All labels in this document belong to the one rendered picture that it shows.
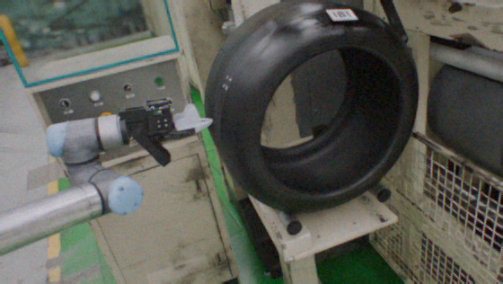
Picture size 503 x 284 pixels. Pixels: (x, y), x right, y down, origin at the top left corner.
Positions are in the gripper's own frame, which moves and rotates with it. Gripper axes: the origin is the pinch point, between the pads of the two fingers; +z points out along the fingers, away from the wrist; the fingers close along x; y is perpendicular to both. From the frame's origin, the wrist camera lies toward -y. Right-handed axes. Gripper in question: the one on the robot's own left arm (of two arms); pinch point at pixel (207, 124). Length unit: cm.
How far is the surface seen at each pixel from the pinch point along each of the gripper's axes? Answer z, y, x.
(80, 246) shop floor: -72, -132, 138
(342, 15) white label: 30.3, 24.8, -10.4
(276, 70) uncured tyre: 14.2, 14.8, -11.5
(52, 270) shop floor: -87, -133, 124
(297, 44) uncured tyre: 19.3, 19.8, -11.2
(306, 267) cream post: 39, -85, 26
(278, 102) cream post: 28.3, -7.5, 25.9
